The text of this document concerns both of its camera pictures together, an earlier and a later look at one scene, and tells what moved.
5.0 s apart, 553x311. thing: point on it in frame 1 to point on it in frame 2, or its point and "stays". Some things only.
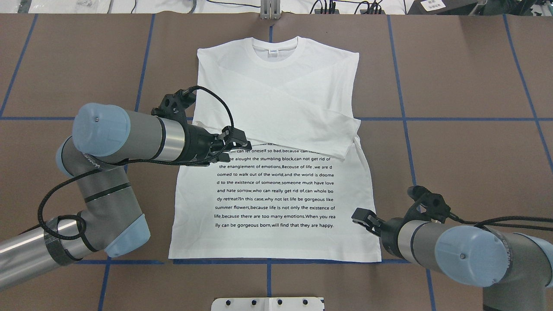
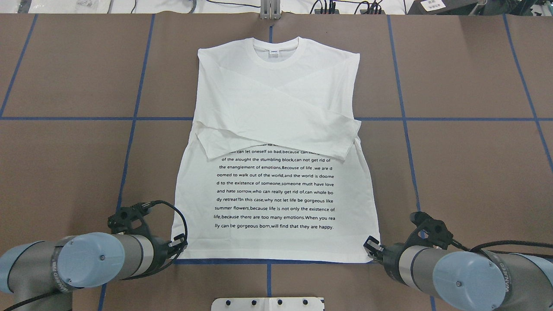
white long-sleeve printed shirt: [300, 191] stays
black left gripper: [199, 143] to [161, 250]
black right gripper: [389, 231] to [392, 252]
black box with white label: [441, 7] stays
